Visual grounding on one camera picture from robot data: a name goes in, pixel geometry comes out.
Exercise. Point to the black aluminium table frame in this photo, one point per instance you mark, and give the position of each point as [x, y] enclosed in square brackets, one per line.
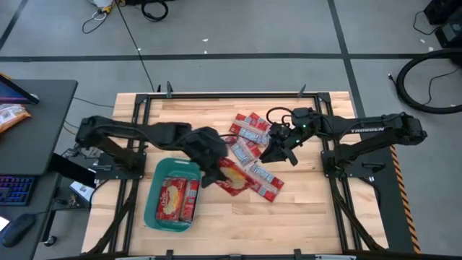
[231, 95]

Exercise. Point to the backlit black keyboard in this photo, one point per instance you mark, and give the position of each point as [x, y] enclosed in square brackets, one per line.
[16, 189]

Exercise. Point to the computer monitor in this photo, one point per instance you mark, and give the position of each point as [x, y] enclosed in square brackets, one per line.
[11, 92]

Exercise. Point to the white box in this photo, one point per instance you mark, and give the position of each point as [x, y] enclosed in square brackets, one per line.
[81, 190]

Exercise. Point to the black caster wheel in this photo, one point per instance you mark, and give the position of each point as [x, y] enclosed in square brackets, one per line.
[50, 241]

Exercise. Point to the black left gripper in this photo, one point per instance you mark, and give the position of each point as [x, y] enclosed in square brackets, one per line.
[209, 148]

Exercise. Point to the black frame clamp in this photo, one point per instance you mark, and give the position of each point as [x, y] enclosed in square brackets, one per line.
[169, 254]
[301, 91]
[297, 254]
[169, 89]

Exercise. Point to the black desk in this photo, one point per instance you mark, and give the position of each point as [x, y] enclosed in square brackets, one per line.
[45, 202]
[43, 137]

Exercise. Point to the teal plastic basket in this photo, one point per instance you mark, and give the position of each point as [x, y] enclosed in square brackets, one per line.
[162, 169]

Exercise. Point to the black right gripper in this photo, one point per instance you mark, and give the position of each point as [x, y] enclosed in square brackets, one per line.
[287, 135]

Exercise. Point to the black panel with hazard stripes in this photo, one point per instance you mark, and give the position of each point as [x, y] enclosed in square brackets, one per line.
[391, 216]

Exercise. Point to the black equipment box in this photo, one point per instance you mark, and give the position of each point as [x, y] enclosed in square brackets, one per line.
[72, 169]

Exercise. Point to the black computer mouse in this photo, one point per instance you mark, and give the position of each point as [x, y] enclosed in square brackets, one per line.
[16, 229]

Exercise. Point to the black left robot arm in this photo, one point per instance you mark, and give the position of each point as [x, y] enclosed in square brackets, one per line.
[108, 126]

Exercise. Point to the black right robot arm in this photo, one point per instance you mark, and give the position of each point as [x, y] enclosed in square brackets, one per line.
[379, 128]

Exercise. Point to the orange snack bag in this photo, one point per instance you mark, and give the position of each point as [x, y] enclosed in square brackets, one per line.
[11, 115]

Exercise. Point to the black equipment case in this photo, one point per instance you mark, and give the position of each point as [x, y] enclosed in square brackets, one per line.
[447, 21]

